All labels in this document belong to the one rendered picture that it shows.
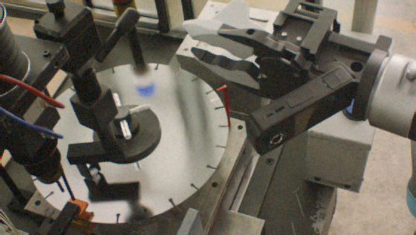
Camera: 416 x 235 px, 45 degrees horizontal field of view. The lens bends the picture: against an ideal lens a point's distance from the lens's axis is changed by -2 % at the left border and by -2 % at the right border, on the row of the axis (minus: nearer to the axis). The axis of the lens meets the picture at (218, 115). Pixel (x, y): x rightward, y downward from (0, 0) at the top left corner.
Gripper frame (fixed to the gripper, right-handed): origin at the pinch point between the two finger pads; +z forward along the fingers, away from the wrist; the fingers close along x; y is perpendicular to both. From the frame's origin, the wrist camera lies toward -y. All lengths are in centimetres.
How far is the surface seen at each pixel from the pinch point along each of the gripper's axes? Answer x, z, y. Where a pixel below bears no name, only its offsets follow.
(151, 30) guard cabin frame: -51, 44, 33
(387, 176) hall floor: -133, -17, 59
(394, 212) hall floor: -131, -24, 46
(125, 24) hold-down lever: 0.5, 9.1, -0.5
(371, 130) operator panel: -34.8, -17.0, 17.6
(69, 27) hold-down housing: 4.8, 11.3, -5.9
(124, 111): -20.8, 16.5, -2.0
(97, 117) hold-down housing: -9.1, 11.5, -8.9
